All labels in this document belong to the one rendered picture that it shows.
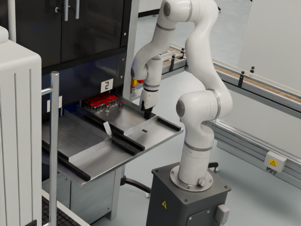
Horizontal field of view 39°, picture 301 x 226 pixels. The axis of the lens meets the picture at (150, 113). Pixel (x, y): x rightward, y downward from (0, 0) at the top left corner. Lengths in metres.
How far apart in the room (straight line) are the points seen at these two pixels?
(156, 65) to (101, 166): 0.55
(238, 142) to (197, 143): 1.27
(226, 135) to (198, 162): 1.25
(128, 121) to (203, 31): 0.72
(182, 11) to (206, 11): 0.11
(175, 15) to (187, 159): 0.58
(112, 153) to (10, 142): 0.83
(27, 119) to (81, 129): 0.93
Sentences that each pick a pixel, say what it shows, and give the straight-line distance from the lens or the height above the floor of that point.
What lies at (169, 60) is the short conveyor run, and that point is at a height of 0.93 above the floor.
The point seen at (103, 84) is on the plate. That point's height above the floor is 1.03.
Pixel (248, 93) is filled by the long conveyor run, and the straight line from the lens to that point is 2.80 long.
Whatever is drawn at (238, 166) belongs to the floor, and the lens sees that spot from 3.65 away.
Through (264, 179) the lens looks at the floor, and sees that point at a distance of 3.59.
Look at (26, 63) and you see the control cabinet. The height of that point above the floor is 1.54.
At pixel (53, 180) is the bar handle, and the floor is 1.11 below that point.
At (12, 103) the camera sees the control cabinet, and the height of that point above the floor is 1.44.
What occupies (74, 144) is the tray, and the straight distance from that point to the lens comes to 2.00.
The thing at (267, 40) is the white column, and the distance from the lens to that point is 3.35.
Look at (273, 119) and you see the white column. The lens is 3.49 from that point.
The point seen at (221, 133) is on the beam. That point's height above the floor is 0.50.
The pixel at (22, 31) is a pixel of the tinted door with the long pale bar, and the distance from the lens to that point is 1.81.
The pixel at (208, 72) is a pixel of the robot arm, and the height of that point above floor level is 1.35.
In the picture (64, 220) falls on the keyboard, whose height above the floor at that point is 0.83.
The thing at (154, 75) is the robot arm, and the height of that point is 1.17.
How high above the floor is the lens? 1.97
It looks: 28 degrees down
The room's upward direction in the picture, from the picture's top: 8 degrees clockwise
